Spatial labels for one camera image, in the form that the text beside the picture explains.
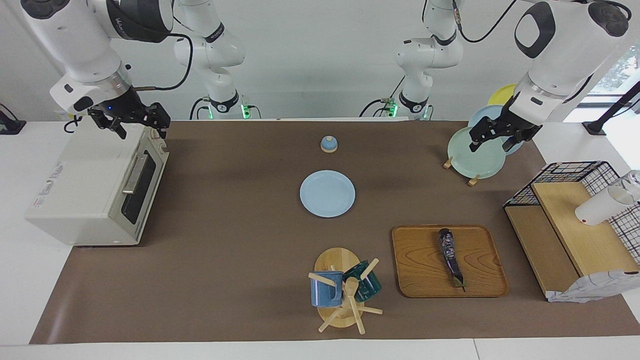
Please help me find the small light blue plate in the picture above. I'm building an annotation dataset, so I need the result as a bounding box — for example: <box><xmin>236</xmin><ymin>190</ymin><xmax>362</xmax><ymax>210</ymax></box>
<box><xmin>299</xmin><ymin>170</ymin><xmax>356</xmax><ymax>218</ymax></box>

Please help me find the pale green plate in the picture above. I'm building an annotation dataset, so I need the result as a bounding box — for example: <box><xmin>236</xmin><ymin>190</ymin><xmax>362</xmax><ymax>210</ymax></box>
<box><xmin>447</xmin><ymin>126</ymin><xmax>507</xmax><ymax>180</ymax></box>

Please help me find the black wire basket shelf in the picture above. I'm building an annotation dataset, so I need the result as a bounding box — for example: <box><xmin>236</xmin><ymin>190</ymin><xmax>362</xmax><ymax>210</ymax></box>
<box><xmin>504</xmin><ymin>181</ymin><xmax>640</xmax><ymax>301</ymax></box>

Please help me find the yellow plate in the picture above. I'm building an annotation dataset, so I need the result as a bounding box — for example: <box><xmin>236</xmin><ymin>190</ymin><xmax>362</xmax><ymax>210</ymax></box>
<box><xmin>487</xmin><ymin>84</ymin><xmax>517</xmax><ymax>107</ymax></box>

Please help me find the black stand leg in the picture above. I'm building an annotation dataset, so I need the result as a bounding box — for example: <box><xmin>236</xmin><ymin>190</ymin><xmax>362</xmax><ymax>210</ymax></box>
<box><xmin>582</xmin><ymin>80</ymin><xmax>640</xmax><ymax>136</ymax></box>

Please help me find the white cup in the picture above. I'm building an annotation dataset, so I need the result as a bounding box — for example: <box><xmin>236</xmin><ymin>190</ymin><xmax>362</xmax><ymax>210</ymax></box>
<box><xmin>575</xmin><ymin>186</ymin><xmax>636</xmax><ymax>227</ymax></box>

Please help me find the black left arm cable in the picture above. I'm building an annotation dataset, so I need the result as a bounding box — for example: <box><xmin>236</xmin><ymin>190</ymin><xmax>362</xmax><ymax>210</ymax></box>
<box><xmin>452</xmin><ymin>0</ymin><xmax>516</xmax><ymax>43</ymax></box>

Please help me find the black wire basket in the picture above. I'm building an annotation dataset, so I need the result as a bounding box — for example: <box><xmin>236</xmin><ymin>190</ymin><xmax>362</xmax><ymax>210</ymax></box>
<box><xmin>503</xmin><ymin>160</ymin><xmax>640</xmax><ymax>266</ymax></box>

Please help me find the dark purple eggplant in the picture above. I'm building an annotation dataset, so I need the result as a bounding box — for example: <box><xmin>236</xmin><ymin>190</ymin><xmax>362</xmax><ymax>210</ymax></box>
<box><xmin>438</xmin><ymin>228</ymin><xmax>467</xmax><ymax>292</ymax></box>

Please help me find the black clamp mount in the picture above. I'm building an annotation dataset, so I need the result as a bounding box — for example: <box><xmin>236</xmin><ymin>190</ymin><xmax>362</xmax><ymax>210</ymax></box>
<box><xmin>0</xmin><ymin>102</ymin><xmax>27</xmax><ymax>136</ymax></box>

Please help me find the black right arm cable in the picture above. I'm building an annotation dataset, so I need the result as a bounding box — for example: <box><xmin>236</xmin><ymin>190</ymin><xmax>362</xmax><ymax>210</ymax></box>
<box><xmin>131</xmin><ymin>32</ymin><xmax>194</xmax><ymax>93</ymax></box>

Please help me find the wooden mug tree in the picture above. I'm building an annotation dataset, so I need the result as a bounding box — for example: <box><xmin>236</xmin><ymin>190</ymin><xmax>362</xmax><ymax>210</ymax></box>
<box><xmin>308</xmin><ymin>247</ymin><xmax>384</xmax><ymax>335</ymax></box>

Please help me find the large light blue plate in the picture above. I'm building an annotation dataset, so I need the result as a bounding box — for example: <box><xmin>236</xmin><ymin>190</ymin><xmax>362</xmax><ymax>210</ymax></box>
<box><xmin>468</xmin><ymin>105</ymin><xmax>527</xmax><ymax>156</ymax></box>

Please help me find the wooden plate rack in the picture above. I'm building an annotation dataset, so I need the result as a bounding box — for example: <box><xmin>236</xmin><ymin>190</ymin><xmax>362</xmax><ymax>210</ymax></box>
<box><xmin>443</xmin><ymin>156</ymin><xmax>482</xmax><ymax>188</ymax></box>

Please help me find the white toaster oven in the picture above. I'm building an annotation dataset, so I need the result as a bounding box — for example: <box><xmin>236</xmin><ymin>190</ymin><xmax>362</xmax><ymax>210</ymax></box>
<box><xmin>25</xmin><ymin>122</ymin><xmax>170</xmax><ymax>247</ymax></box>

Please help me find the brown table mat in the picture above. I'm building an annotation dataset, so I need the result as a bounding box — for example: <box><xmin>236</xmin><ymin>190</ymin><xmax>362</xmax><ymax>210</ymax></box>
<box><xmin>29</xmin><ymin>120</ymin><xmax>640</xmax><ymax>345</ymax></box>

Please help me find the glass oven door with handle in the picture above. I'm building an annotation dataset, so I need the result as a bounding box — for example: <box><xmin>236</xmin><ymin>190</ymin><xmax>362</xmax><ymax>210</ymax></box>
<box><xmin>116</xmin><ymin>135</ymin><xmax>170</xmax><ymax>246</ymax></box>

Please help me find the white patterned cloth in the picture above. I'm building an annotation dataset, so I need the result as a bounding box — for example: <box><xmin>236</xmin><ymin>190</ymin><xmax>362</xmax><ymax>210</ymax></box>
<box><xmin>545</xmin><ymin>269</ymin><xmax>640</xmax><ymax>304</ymax></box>

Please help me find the clear glass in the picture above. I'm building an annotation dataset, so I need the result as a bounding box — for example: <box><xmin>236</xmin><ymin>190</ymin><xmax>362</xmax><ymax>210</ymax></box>
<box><xmin>617</xmin><ymin>170</ymin><xmax>640</xmax><ymax>203</ymax></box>

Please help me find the blue mug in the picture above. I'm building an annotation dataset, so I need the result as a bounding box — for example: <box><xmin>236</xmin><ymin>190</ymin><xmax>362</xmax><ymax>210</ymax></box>
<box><xmin>310</xmin><ymin>270</ymin><xmax>345</xmax><ymax>308</ymax></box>

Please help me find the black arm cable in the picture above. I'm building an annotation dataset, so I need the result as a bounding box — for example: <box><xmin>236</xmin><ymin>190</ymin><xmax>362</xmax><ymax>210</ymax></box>
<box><xmin>452</xmin><ymin>0</ymin><xmax>516</xmax><ymax>43</ymax></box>
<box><xmin>131</xmin><ymin>32</ymin><xmax>194</xmax><ymax>93</ymax></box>

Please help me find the wooden tray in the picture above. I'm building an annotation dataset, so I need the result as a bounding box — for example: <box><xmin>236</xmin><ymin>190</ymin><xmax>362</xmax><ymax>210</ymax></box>
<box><xmin>391</xmin><ymin>224</ymin><xmax>510</xmax><ymax>299</ymax></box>

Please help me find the dark green mug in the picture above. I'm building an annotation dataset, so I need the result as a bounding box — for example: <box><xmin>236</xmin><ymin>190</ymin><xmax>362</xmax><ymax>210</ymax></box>
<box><xmin>342</xmin><ymin>260</ymin><xmax>382</xmax><ymax>303</ymax></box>

